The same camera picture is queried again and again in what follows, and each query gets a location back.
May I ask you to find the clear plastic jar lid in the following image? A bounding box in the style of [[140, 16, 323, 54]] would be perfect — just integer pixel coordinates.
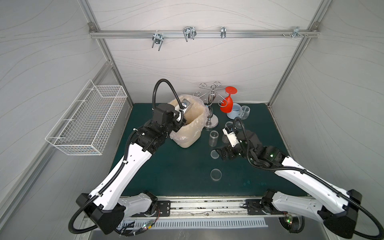
[[210, 150, 218, 159]]

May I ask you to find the jar with dried flowers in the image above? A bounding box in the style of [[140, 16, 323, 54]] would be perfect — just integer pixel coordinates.
[[209, 130, 219, 147]]

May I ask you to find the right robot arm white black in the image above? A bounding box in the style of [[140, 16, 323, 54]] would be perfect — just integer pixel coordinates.
[[216, 117, 384, 240]]

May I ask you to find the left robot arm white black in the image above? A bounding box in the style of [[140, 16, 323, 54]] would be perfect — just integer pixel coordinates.
[[68, 79, 186, 235]]

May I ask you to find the cream trash bin with bag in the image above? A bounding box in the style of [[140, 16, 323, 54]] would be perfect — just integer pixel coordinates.
[[170, 95, 209, 148]]

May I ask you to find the chrome glass holder stand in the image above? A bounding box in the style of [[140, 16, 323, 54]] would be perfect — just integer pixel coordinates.
[[193, 82, 225, 130]]

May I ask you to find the clear wine glass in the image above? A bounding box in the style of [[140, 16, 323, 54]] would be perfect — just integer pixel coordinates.
[[239, 106, 251, 120]]

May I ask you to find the red plastic wine glass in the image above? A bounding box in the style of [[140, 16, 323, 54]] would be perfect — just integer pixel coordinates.
[[219, 86, 238, 114]]

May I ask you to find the metal hook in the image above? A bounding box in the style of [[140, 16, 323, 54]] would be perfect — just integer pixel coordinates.
[[152, 33, 164, 51], [221, 27, 227, 39], [183, 26, 197, 42]]

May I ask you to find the white vent strip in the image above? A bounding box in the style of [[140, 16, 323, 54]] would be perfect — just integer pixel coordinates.
[[115, 218, 269, 230]]

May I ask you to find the metal hook right end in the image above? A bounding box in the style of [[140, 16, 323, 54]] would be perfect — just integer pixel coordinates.
[[282, 27, 309, 39]]

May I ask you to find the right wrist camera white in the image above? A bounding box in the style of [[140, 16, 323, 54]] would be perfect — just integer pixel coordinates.
[[228, 131, 240, 148]]

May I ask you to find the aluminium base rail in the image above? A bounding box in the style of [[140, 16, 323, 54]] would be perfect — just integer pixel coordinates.
[[158, 196, 260, 219]]

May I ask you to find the white wire basket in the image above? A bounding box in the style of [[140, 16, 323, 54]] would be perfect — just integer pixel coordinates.
[[45, 80, 127, 156]]

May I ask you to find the aluminium top rail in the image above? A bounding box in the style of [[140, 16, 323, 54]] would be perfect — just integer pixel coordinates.
[[90, 29, 321, 39]]

